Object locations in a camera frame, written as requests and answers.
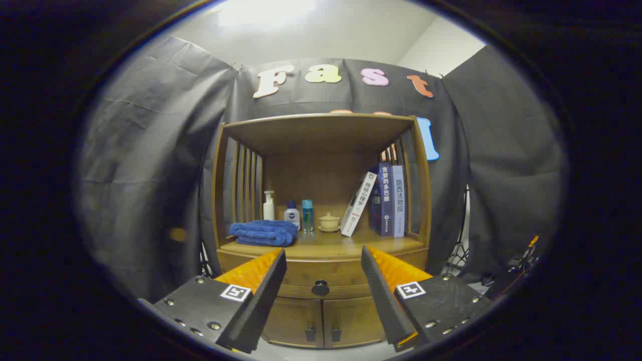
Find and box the wooden countertop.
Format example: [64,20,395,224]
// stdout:
[219,228,427,261]

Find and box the white book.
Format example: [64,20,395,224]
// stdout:
[341,171,378,237]

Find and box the wooden drawer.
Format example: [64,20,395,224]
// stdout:
[217,249,429,300]

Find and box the black backdrop cloth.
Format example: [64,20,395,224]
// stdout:
[75,36,567,301]

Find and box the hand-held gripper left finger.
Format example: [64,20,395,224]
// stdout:
[138,248,287,354]

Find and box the dark blue book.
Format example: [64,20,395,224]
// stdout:
[369,161,393,237]

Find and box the wooden cabinet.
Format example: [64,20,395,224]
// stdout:
[211,113,433,350]

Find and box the wooden cabinet door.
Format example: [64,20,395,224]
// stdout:
[261,297,324,349]
[324,297,389,348]

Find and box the white bottle with blue cap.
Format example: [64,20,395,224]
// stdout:
[284,201,301,230]

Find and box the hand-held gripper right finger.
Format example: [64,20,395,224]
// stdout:
[361,246,495,352]

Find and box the blue folded towel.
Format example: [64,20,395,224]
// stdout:
[230,220,299,247]

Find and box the orange and black device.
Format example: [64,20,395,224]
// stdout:
[507,235,541,274]

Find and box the beige lidded teacup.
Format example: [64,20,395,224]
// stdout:
[317,212,342,233]

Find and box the light blue book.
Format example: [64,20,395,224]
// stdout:
[391,165,406,238]

